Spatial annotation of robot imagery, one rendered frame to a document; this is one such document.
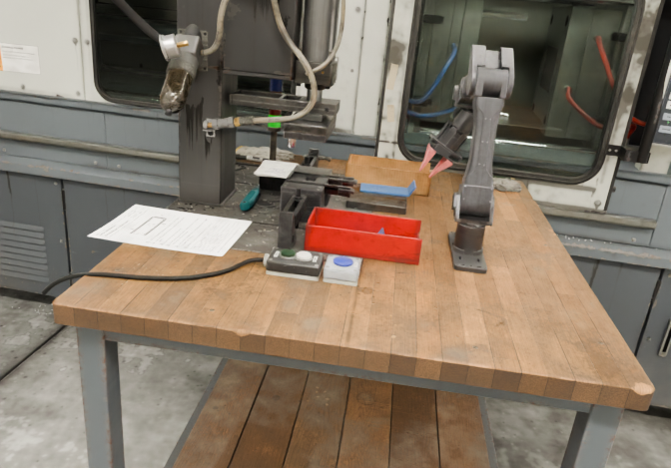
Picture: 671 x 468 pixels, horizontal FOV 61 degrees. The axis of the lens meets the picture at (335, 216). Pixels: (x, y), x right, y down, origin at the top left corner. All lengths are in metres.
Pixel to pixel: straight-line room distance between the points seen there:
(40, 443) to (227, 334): 1.30
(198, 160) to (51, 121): 1.13
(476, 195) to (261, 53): 0.58
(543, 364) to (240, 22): 0.94
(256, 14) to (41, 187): 1.50
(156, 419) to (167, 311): 1.20
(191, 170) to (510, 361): 0.89
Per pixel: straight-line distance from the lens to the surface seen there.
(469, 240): 1.28
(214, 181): 1.44
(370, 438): 1.79
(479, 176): 1.28
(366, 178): 1.67
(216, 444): 1.75
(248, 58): 1.36
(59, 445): 2.15
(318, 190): 1.35
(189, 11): 1.39
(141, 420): 2.18
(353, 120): 2.03
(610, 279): 2.23
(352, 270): 1.09
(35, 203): 2.65
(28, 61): 2.52
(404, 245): 1.21
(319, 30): 1.35
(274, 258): 1.12
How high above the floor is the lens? 1.41
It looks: 21 degrees down
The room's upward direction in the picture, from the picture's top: 5 degrees clockwise
